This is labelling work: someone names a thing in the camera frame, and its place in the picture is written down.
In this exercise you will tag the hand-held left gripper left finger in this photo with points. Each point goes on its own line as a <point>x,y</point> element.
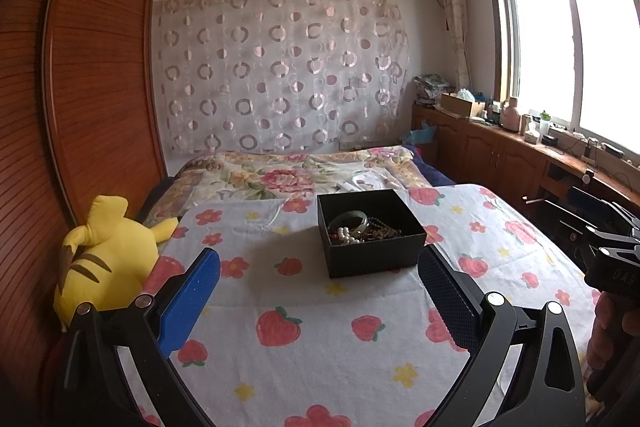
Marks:
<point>187,302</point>

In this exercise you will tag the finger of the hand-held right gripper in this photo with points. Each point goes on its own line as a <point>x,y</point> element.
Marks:
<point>565,219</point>
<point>592,198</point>

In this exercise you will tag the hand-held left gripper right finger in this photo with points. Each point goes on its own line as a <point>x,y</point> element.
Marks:
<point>445,302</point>

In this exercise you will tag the black jewelry box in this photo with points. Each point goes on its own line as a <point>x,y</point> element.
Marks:
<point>370,259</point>

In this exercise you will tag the person's right hand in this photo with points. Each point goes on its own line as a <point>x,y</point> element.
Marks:
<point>627,327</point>

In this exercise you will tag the green capped bottle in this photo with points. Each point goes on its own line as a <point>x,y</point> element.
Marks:
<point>544,124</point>

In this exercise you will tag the yellow plush toy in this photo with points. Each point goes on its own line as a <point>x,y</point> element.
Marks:
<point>110,252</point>

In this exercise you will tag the wooden cabinet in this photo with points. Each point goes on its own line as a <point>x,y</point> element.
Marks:
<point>480,152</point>

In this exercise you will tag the pink jug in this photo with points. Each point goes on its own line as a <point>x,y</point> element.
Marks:
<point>511,114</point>

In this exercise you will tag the green jade bangle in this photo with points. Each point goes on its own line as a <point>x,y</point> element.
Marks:
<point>362,217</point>

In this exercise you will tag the strawberry print cloth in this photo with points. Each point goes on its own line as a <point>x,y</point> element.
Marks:
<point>320,337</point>

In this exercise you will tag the dark blue blanket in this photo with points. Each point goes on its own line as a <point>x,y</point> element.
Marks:
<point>430,167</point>

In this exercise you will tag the floral quilt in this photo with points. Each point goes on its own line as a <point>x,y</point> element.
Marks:
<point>280,179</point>

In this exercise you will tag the tissue box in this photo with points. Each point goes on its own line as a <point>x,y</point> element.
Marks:
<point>460,104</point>

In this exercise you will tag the wooden framed window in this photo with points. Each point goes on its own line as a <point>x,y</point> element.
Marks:
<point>540,47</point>

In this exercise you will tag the blue bag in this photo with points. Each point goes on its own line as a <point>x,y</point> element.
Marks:
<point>420,134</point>

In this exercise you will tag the stack of patterned packets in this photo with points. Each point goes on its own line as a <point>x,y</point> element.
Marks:
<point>432,87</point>

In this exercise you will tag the pale side curtain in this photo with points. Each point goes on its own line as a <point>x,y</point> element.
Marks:
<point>455,17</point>

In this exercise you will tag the wooden slatted wardrobe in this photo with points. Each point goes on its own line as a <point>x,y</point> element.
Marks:
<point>100,82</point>

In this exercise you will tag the circle patterned sheer curtain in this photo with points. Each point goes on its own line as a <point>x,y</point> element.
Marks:
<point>280,72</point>

